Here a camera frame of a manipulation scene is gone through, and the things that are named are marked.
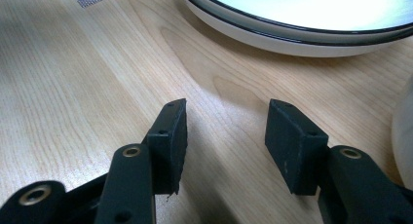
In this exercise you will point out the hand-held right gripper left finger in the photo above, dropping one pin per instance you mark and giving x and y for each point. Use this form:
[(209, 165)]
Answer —
[(168, 149)]

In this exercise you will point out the white bowl with dark rim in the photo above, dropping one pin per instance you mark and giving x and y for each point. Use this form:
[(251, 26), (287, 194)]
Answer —
[(404, 136)]

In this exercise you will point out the white plate with dark rim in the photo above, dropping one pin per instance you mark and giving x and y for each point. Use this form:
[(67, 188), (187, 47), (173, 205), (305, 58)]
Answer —
[(308, 6), (292, 47)]

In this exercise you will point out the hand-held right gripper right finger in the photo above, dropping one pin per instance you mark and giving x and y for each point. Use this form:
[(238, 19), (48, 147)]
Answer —
[(295, 152)]

